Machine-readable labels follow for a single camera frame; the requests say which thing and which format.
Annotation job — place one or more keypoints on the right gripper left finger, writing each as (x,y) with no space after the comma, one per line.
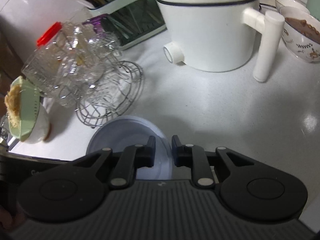
(76,189)

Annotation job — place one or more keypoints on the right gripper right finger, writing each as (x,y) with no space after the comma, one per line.
(247,188)

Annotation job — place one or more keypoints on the pale blue bowl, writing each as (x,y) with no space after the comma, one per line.
(130,130)

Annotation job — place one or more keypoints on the person's hand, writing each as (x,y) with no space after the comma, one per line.
(11,218)

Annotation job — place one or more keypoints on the white bowl under strainer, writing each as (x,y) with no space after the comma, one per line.
(41,129)

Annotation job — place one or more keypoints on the green strainer basket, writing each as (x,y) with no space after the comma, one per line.
(30,102)

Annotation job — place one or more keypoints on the dry noodle bundle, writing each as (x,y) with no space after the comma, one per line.
(13,105)

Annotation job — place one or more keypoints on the red lid glass jar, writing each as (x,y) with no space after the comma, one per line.
(52,62)

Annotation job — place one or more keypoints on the patterned bowl with food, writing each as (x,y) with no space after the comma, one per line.
(301,34)

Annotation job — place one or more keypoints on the white electric cooking pot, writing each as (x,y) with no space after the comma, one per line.
(219,35)

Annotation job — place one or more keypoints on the green utensil holder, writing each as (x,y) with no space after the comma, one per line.
(131,21)

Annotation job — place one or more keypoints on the wire glass cup rack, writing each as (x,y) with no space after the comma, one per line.
(116,90)

